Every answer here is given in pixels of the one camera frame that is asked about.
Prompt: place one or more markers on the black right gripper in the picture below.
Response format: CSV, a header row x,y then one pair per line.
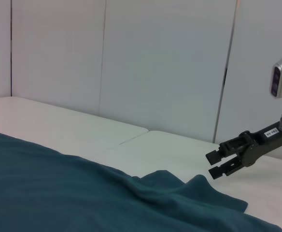
x,y
264,145

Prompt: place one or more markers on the teal blue t-shirt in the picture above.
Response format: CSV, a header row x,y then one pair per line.
x,y
59,193

